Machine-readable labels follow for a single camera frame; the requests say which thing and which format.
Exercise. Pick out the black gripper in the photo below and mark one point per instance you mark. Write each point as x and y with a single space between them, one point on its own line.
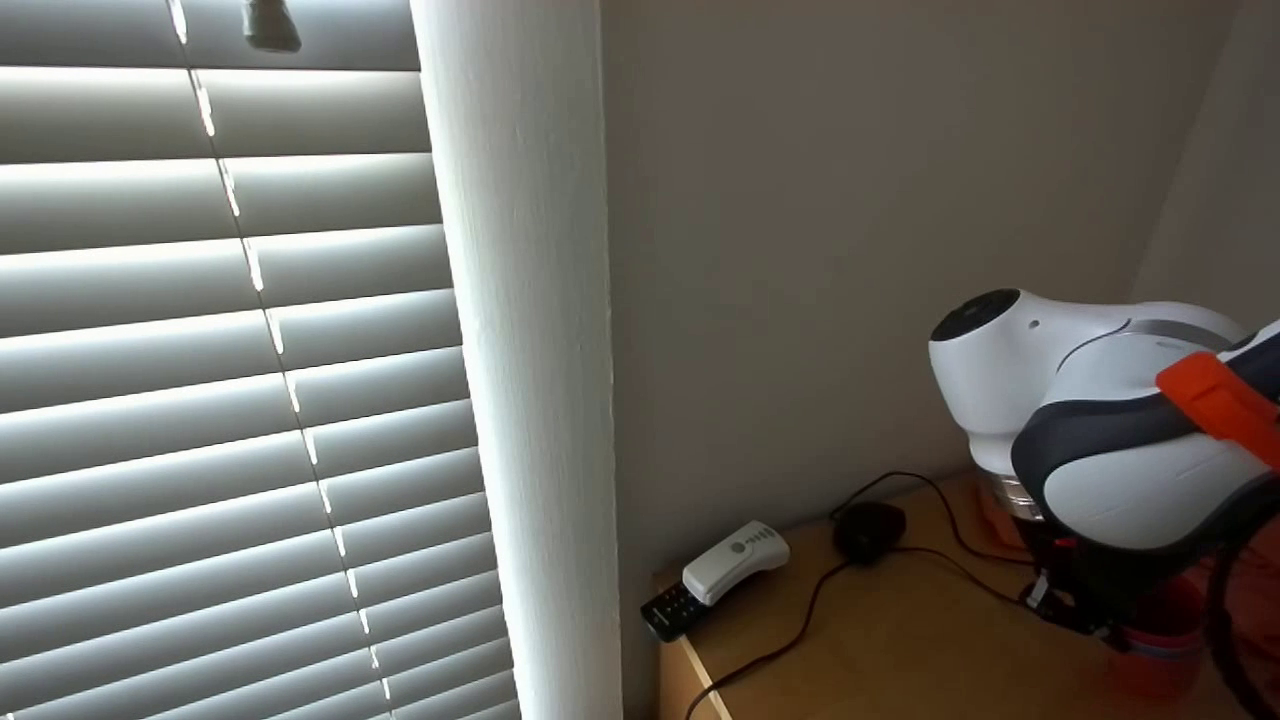
1080 581

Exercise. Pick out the orange plastic cup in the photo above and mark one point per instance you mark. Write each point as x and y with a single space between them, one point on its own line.
1152 663

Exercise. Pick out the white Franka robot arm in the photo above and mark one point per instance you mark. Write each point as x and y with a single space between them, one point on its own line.
1134 467

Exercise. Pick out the light wooden dresser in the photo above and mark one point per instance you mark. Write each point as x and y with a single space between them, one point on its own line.
904 641

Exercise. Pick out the black computer mouse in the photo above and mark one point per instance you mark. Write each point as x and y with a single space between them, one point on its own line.
868 529

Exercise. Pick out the white remote device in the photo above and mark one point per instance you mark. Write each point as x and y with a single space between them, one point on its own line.
734 560

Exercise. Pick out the black flat device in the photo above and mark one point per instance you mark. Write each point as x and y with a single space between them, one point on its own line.
669 617

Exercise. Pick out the white window blinds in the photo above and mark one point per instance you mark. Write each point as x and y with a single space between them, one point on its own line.
202 402

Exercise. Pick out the dark blind tilt knob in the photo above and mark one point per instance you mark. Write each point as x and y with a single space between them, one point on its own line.
275 25

